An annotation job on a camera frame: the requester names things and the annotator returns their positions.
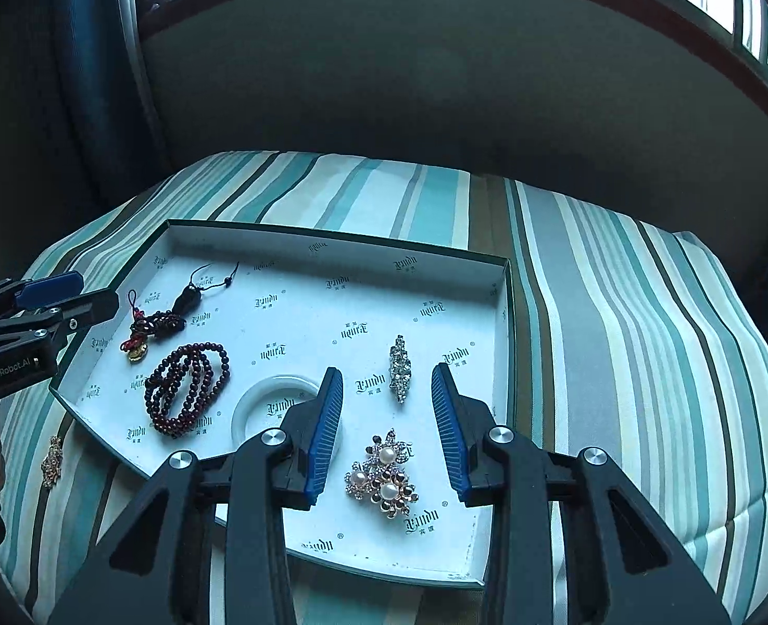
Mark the gold rhinestone brooch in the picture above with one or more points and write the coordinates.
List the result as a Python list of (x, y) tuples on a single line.
[(52, 462)]

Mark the dark blue curtain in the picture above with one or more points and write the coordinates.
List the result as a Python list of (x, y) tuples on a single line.
[(97, 78)]

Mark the red knot charm gold bell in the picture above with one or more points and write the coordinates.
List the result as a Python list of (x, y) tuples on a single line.
[(138, 346)]

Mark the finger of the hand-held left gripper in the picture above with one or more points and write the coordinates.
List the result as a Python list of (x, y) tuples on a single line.
[(48, 288), (78, 311)]

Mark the silver rhinestone bar brooch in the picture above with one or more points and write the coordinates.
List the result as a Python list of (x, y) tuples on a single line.
[(399, 368)]

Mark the reddish wooden window sill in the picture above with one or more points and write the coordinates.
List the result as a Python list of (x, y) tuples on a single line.
[(650, 0)]

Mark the dark green shallow cardboard box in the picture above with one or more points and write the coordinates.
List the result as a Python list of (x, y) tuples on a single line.
[(331, 286)]

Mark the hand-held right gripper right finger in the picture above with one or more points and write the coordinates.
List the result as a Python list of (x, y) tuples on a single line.
[(447, 430)]

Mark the large pearl rhinestone brooch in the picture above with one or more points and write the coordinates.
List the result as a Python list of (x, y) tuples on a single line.
[(384, 488)]

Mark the striped tablecloth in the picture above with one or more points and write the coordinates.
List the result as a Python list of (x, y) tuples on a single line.
[(618, 338)]

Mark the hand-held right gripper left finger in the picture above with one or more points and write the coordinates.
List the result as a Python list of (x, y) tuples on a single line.
[(324, 443)]

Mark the white jade bangle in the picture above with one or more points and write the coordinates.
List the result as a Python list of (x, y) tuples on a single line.
[(273, 382)]

